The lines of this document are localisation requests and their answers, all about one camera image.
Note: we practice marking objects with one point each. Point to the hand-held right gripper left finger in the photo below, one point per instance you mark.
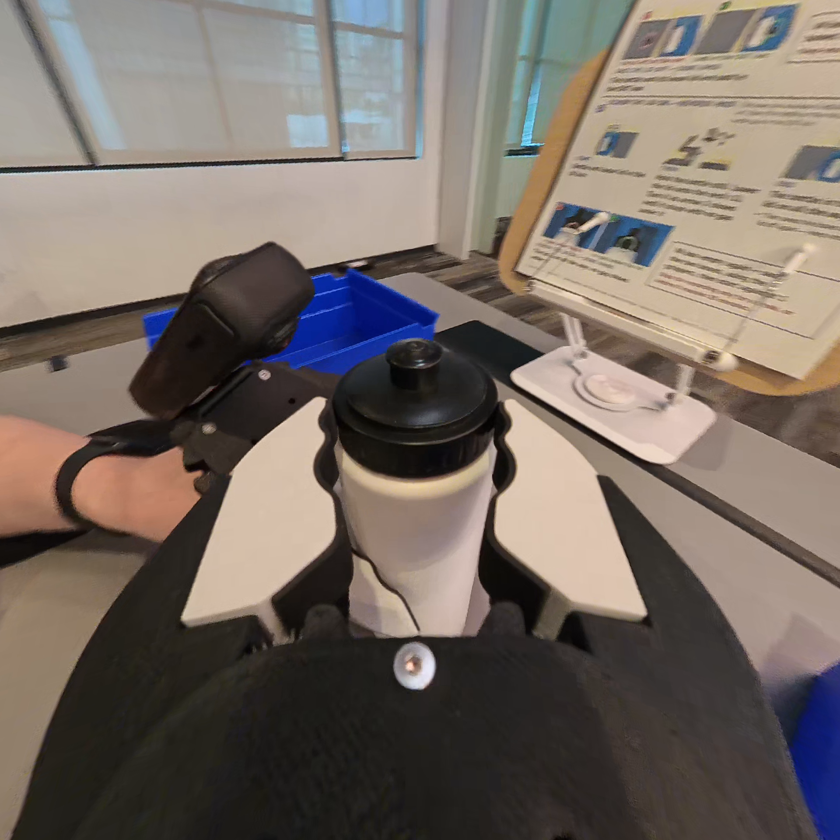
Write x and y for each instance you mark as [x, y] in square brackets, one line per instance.
[262, 525]

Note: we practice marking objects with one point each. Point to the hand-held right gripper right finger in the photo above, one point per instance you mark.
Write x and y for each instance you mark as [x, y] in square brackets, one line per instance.
[564, 525]

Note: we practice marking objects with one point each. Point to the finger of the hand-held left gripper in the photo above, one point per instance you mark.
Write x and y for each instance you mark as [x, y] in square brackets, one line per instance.
[374, 610]

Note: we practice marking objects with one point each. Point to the white bottle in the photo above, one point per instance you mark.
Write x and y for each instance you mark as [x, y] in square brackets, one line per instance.
[420, 538]

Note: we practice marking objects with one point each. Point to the blue plastic object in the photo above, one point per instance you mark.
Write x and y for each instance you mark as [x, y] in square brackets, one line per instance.
[367, 315]

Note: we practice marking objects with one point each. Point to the black bottle lid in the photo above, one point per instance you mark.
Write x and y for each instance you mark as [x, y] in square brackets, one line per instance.
[413, 413]

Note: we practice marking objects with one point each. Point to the blue plastic bin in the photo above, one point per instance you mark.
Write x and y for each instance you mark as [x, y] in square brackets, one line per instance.
[820, 754]

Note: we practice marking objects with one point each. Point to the person's left hand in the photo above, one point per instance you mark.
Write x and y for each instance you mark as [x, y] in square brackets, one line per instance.
[131, 492]

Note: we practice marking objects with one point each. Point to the small black floor box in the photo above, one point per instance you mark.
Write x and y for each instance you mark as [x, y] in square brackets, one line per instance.
[355, 265]

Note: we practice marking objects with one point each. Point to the black wristband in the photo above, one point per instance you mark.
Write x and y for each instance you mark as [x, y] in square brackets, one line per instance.
[62, 485]

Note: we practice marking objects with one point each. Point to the white framed window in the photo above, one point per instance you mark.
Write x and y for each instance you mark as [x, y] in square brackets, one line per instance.
[197, 65]

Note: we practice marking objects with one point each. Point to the instruction sheet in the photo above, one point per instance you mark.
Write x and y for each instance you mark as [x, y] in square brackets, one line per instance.
[689, 164]

